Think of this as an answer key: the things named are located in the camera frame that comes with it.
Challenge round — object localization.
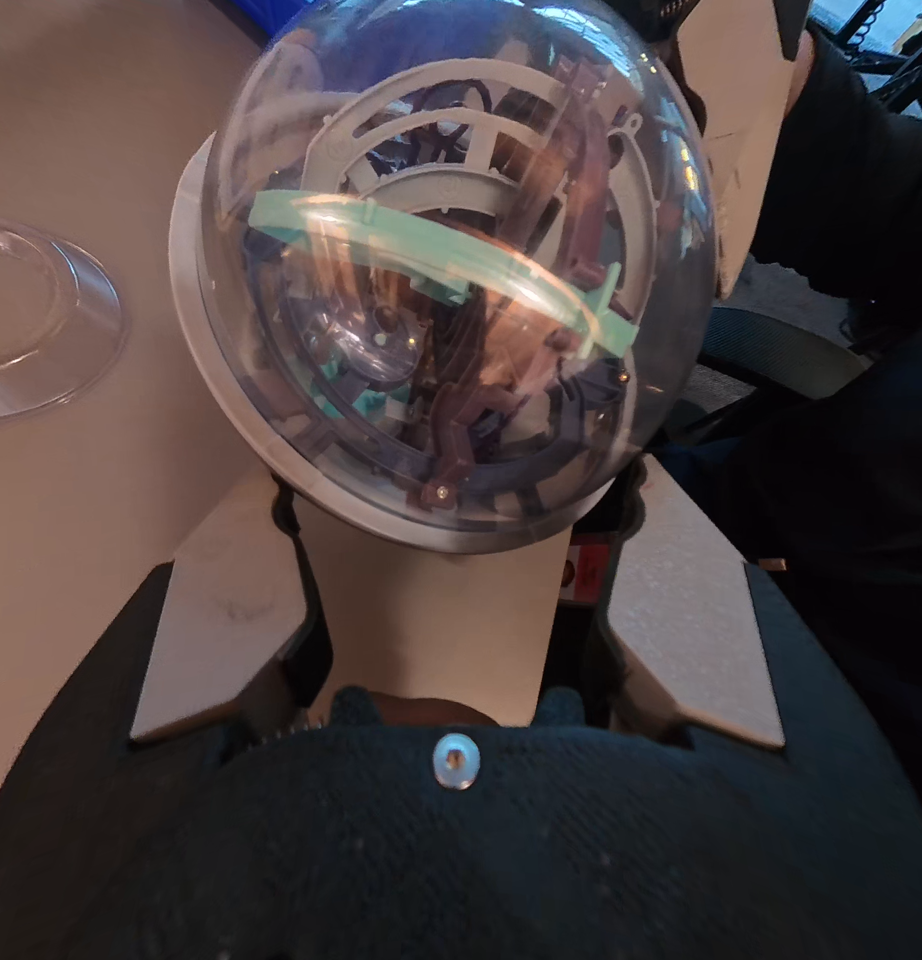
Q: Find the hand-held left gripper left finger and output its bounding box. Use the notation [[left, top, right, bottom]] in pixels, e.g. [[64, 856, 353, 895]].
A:
[[131, 468, 333, 744]]

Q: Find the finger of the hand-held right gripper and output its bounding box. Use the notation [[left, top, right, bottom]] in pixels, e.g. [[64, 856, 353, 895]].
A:
[[678, 0, 797, 303]]

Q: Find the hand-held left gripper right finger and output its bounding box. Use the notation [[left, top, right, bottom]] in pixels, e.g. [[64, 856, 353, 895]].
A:
[[599, 456, 788, 752]]

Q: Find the clear plastic maze ball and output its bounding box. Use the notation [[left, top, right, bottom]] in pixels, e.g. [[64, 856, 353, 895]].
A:
[[168, 0, 721, 555]]

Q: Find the clear plastic ring stand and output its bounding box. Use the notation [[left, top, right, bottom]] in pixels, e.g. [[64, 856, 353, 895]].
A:
[[0, 216, 132, 423]]

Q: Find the person's right forearm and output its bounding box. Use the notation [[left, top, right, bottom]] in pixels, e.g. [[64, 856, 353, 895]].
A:
[[753, 30, 922, 301]]

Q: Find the black office chair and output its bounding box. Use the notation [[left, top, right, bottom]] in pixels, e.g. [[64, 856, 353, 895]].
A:
[[697, 306, 868, 408]]

